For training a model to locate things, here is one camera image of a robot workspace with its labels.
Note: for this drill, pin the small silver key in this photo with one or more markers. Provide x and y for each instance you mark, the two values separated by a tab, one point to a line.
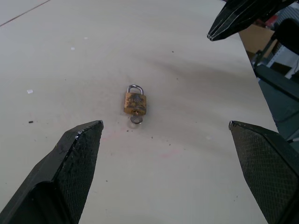
134	120

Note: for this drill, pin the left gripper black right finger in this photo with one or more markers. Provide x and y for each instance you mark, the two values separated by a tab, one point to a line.
268	168

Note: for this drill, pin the small brass padlock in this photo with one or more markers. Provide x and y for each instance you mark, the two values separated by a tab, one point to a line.
135	101

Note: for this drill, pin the brown cardboard box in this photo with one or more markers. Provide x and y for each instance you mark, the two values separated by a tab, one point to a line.
257	37

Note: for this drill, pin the black chair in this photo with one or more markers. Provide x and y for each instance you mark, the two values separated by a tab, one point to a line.
286	35

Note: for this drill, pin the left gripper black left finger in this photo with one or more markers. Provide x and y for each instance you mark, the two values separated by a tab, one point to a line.
58	172

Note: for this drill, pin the black metal beam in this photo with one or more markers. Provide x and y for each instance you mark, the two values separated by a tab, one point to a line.
278	80

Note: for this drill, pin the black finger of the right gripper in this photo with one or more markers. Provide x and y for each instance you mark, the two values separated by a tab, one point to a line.
236	14
243	28

